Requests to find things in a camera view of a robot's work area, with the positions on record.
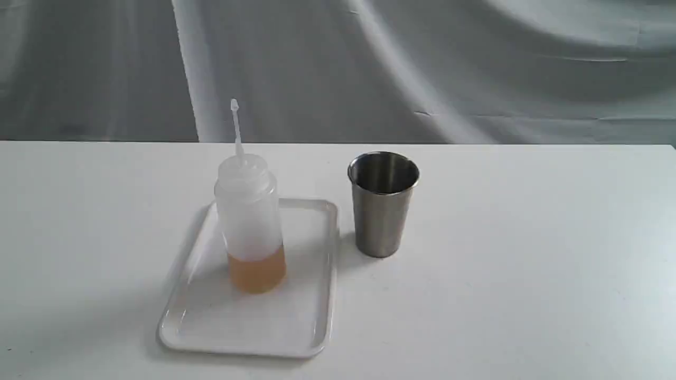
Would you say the translucent squeeze bottle amber liquid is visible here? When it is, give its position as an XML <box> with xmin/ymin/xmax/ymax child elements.
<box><xmin>213</xmin><ymin>98</ymin><xmax>287</xmax><ymax>294</ymax></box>

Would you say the stainless steel cup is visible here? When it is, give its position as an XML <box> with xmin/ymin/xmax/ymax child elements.
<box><xmin>347</xmin><ymin>151</ymin><xmax>420</xmax><ymax>258</ymax></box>

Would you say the white plastic tray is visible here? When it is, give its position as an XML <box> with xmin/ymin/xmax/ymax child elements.
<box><xmin>157</xmin><ymin>198</ymin><xmax>340</xmax><ymax>359</ymax></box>

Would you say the grey backdrop cloth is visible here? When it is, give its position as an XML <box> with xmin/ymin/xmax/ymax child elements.
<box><xmin>1</xmin><ymin>1</ymin><xmax>675</xmax><ymax>145</ymax></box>

